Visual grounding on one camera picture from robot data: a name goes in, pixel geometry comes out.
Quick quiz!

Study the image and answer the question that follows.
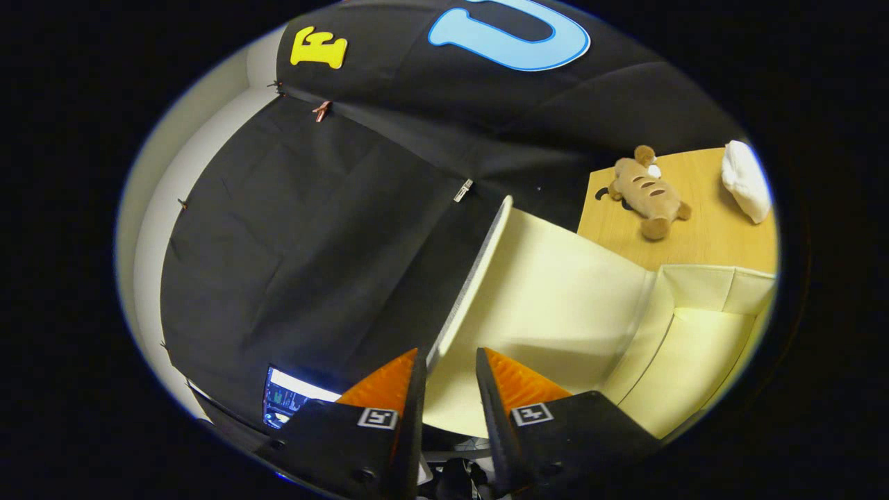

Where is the computer monitor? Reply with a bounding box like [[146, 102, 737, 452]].
[[263, 366, 341, 430]]

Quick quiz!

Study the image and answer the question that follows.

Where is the white plush toy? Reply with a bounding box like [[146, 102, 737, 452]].
[[721, 140, 773, 224]]

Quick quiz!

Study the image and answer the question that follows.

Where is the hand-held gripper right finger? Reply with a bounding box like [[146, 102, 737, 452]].
[[474, 347, 662, 498]]

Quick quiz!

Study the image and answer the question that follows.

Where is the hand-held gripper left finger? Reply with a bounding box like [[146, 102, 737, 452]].
[[254, 347, 429, 500]]

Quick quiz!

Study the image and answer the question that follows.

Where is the brown striped plush toy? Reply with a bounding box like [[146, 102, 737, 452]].
[[608, 145, 692, 241]]

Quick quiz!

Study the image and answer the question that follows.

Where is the grey fabric storage box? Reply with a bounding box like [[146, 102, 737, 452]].
[[424, 197, 777, 440]]

